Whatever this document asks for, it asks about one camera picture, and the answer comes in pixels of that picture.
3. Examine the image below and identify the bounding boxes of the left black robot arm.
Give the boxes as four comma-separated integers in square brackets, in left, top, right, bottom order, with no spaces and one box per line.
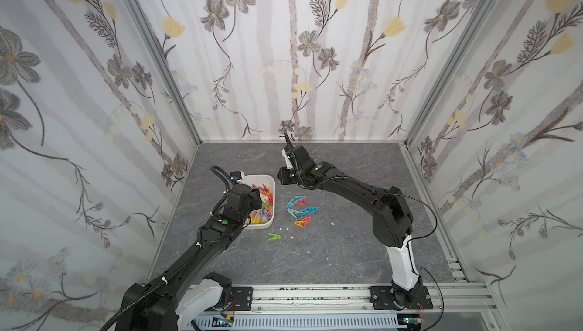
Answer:
[101,165,263,330]

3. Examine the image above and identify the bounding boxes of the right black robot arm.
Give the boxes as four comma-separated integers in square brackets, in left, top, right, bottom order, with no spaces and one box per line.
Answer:
[278,134,438,311]

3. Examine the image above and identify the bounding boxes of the blue clothespin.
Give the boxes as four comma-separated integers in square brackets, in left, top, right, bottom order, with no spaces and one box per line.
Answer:
[302,206,319,217]

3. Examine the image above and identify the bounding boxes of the red clothespin by teal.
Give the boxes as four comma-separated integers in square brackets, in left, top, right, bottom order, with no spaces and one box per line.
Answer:
[295,199,309,206]

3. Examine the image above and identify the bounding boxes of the white cable duct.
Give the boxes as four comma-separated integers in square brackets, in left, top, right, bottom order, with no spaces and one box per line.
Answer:
[182,314,407,330]

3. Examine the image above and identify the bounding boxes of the orange clothespin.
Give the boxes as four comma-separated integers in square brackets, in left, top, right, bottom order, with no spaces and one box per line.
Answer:
[294,216,311,229]

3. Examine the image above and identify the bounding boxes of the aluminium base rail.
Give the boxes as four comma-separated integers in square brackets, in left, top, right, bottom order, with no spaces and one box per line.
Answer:
[198,282,507,330]

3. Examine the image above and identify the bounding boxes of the teal clothespin upper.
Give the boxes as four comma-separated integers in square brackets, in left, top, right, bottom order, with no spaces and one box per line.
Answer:
[286,196,307,208]

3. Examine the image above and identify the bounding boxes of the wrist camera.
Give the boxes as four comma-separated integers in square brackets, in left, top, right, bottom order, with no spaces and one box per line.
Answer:
[282,149,294,169]
[229,171,245,184]

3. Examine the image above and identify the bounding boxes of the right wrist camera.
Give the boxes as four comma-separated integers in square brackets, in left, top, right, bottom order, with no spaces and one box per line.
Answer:
[282,149,294,169]

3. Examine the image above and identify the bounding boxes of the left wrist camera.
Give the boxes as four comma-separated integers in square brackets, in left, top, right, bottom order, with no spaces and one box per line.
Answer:
[229,171,245,184]

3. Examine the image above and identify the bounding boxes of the mint clothespin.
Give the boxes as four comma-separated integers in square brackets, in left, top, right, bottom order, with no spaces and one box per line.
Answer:
[287,208,308,221]

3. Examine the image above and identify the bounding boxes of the green clothespin lower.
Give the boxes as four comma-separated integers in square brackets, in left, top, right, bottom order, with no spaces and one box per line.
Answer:
[267,233,282,241]

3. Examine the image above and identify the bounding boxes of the white plastic storage box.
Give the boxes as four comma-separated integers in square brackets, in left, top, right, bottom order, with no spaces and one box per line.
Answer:
[242,175,276,230]

